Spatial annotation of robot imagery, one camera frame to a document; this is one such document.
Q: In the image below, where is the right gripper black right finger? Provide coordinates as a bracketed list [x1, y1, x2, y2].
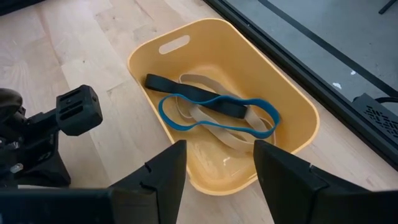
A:
[252, 139, 330, 224]

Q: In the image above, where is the wide black rubber band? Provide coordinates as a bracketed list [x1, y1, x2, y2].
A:
[144, 73, 249, 119]

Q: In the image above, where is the black power cable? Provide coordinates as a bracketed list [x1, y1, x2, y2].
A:
[374, 96, 398, 104]

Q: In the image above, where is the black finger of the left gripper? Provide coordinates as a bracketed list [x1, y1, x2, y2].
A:
[18, 139, 72, 187]

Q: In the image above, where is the beige rubber band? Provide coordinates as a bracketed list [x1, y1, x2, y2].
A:
[175, 73, 277, 153]

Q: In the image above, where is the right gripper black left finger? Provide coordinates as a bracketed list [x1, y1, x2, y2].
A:
[108, 139, 188, 224]

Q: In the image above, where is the yellow plastic bin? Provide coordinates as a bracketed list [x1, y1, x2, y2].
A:
[126, 17, 320, 197]

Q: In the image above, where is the black table edge rail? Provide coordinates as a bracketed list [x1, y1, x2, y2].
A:
[203, 0, 398, 171]

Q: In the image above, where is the black vented box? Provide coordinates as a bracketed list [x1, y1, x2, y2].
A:
[352, 92, 398, 147]

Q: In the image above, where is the blue rubber band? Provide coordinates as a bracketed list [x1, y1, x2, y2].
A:
[157, 93, 281, 140]

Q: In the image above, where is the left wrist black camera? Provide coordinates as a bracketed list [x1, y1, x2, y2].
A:
[55, 84, 104, 137]

